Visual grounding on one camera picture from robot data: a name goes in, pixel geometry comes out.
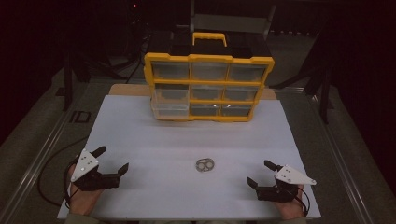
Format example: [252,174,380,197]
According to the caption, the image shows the aluminium rail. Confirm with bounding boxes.
[303,88,379,224]
[0,81,94,224]

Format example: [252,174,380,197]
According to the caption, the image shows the person's right hand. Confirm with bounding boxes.
[273,184,306,221]

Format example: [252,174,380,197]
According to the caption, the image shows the black floor bracket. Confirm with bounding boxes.
[69,110,92,124]

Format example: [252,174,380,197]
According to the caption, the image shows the yellow black drawer organizer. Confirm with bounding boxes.
[143,31,276,123]

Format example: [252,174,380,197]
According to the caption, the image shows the small metal carabiner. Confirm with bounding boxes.
[194,157,217,174]

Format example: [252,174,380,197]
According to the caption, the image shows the person's left hand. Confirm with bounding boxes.
[67,163,105,217]

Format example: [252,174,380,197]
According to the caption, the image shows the clear plastic drawer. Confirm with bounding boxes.
[150,89,191,121]

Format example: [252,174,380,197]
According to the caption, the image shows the black cable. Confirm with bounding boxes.
[37,135,91,208]
[298,186,311,217]

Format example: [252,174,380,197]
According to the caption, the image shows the white table board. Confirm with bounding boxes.
[56,94,322,221]

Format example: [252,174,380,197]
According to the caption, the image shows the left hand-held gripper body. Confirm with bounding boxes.
[70,147,121,192]

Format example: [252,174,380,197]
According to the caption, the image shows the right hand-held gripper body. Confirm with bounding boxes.
[256,164,318,203]

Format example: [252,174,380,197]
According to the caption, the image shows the black metal stand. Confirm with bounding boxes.
[55,52,92,112]
[276,18,335,125]

